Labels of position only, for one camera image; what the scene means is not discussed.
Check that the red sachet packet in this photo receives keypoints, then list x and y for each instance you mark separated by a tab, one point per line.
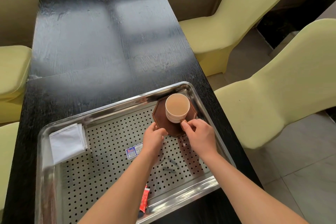
144	200

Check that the person's left hand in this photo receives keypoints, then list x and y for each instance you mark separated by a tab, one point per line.
153	141

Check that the person's left forearm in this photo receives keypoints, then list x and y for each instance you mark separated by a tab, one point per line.
123	192

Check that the perforated stainless steel tray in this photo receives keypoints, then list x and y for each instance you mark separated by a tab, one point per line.
110	137

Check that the person's left thumb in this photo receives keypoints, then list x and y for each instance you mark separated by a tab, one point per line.
162	132

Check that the white folded napkin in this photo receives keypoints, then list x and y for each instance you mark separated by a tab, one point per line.
67	143

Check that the person's right thumb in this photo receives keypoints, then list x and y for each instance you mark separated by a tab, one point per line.
186	127

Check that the brown octagonal saucer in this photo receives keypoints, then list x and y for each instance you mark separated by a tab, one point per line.
160	118

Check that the yellow covered chair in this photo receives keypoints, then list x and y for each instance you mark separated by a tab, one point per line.
283	95
228	21
6	158
13	71

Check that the blue white label sticker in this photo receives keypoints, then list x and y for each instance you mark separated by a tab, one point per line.
134	150

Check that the person's right forearm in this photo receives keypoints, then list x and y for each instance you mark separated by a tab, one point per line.
249	189

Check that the person's right hand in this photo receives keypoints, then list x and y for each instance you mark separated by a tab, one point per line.
203	138

